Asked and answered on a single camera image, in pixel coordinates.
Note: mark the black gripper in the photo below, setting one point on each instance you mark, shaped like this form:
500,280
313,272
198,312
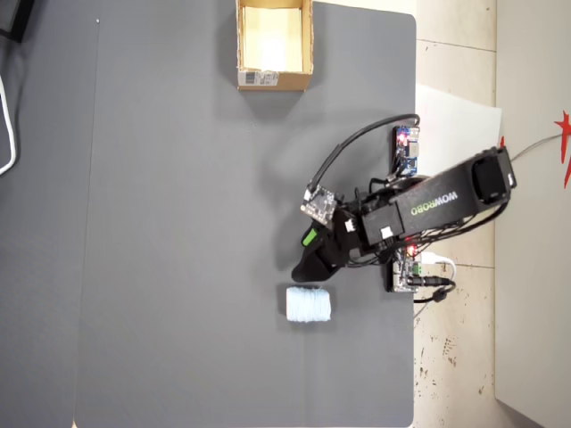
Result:
348,243

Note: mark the light blue yarn-wrapped block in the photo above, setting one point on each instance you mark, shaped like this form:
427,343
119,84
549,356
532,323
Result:
308,304

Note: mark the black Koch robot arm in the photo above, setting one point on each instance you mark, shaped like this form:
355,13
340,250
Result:
437,203

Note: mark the open cardboard box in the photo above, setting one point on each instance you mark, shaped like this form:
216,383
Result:
285,82

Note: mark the motor control circuit board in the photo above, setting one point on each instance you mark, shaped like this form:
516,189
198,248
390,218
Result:
401,274

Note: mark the large gray table mat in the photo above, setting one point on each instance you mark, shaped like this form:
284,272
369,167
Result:
178,223

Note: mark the blue USB circuit board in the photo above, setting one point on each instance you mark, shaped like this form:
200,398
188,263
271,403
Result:
408,151

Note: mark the white barcode label sticker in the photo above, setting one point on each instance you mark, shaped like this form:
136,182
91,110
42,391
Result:
259,78

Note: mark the large white paper sheet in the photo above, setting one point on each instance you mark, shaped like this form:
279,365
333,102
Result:
455,129

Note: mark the small red paper-cut sticker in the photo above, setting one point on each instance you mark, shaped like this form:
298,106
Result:
502,142

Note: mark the large red paper-cut sticker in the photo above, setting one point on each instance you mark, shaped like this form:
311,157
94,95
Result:
564,134

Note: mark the white curved tube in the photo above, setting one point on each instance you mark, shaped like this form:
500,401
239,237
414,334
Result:
11,134

